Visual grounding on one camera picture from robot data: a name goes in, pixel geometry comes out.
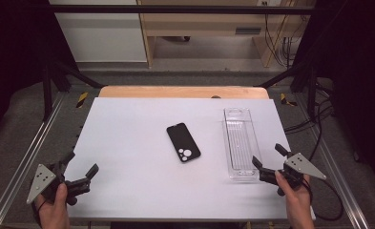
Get wooden table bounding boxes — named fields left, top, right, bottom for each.
left=98, top=85, right=270, bottom=100

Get clear plastic tray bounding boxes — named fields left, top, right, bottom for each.
left=222, top=107, right=263, bottom=183

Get black curtain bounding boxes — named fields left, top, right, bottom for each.
left=0, top=0, right=78, bottom=142
left=293, top=0, right=375, bottom=186

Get hanging black cables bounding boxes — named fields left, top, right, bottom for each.
left=263, top=13, right=302, bottom=70

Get black horizontal frame bar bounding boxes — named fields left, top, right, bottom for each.
left=46, top=4, right=317, bottom=15

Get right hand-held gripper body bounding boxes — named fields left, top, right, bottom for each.
left=259, top=152, right=328, bottom=197

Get black metal stand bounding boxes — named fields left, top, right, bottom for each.
left=258, top=60, right=319, bottom=120
left=41, top=60, right=105, bottom=122

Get white table sheet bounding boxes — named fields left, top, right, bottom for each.
left=60, top=96, right=317, bottom=222

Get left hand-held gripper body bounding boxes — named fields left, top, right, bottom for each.
left=26, top=161, right=92, bottom=206

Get yellow black tape marker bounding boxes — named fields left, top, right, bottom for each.
left=75, top=92, right=90, bottom=109
left=280, top=93, right=299, bottom=108

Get aluminium rail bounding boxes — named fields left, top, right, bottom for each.
left=0, top=92, right=66, bottom=229
left=294, top=94, right=371, bottom=229

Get person's left hand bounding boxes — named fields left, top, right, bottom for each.
left=34, top=182, right=71, bottom=229

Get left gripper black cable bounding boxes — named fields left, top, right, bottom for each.
left=31, top=199, right=48, bottom=228

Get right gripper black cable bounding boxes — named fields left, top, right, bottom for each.
left=302, top=177, right=314, bottom=206

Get white cabinet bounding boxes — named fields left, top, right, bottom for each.
left=48, top=0, right=148, bottom=64

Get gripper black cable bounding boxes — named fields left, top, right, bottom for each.
left=302, top=177, right=314, bottom=206
left=31, top=199, right=48, bottom=228

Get light wooden desk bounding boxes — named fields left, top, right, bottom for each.
left=136, top=0, right=317, bottom=69

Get black floor cable bundle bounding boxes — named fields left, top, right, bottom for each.
left=283, top=104, right=335, bottom=135

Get long black floor cable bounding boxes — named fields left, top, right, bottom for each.
left=305, top=94, right=344, bottom=222

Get person's right hand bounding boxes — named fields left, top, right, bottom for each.
left=274, top=170, right=317, bottom=229

